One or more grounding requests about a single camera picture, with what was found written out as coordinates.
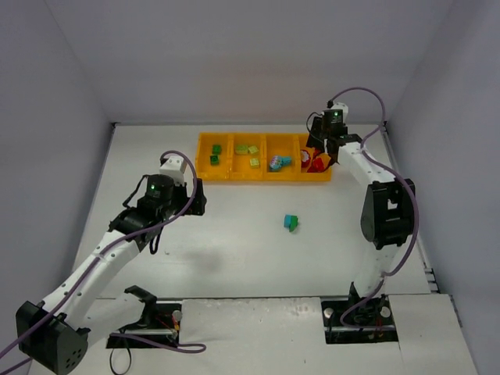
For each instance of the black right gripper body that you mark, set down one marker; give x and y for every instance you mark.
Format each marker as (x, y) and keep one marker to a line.
(326, 138)

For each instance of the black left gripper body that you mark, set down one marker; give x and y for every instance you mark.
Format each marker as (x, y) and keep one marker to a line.
(196, 198)

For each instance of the red flower lego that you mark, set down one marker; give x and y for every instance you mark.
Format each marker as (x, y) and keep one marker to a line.
(305, 158)

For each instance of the blue flower lego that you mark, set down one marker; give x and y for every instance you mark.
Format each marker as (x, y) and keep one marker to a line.
(275, 163)

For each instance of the small lime lego brick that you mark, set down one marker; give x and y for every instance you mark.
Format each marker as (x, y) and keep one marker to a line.
(254, 163)

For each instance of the green curved lego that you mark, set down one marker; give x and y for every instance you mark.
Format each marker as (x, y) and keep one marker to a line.
(293, 223)

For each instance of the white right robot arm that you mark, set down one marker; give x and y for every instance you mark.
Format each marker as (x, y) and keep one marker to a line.
(388, 213)

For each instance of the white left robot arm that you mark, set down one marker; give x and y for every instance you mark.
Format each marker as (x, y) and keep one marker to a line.
(58, 331)

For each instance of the yellow bin far left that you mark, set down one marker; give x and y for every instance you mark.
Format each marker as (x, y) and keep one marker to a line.
(204, 168)

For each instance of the yellow bin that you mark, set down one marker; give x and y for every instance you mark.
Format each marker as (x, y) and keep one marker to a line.
(240, 166)
(204, 168)
(283, 146)

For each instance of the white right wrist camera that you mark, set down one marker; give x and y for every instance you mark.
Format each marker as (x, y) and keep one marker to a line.
(338, 106)

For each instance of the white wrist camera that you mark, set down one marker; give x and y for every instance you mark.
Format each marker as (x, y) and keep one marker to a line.
(174, 167)
(338, 106)

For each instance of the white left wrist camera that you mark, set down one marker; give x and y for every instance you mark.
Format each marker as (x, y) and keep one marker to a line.
(174, 167)

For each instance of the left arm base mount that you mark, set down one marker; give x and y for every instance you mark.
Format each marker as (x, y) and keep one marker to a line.
(159, 322)

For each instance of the aluminium frame rail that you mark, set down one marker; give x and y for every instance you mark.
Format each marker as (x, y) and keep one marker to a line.
(409, 199)

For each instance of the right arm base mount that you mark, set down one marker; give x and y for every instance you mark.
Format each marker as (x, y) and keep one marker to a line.
(372, 323)

